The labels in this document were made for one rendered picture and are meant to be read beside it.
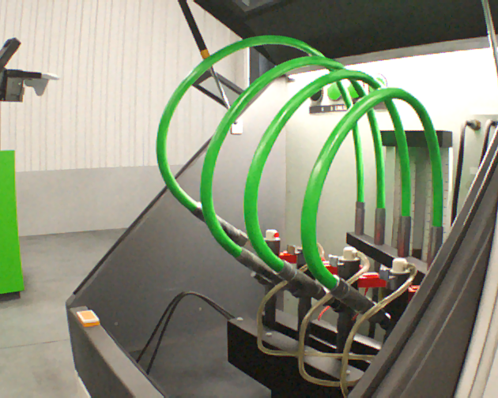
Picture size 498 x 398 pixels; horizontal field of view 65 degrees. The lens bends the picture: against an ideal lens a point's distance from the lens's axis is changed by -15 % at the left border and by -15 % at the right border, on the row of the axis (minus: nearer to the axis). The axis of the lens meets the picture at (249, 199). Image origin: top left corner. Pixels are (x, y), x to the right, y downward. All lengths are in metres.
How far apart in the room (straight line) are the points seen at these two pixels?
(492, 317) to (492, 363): 0.05
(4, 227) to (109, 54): 4.31
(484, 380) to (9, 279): 3.78
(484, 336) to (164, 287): 0.69
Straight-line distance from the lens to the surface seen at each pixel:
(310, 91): 0.49
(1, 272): 3.95
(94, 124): 7.24
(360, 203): 0.80
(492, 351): 0.46
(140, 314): 0.95
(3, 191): 3.85
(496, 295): 0.46
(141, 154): 7.47
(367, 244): 0.74
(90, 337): 0.76
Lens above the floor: 1.25
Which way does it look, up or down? 6 degrees down
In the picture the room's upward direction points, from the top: straight up
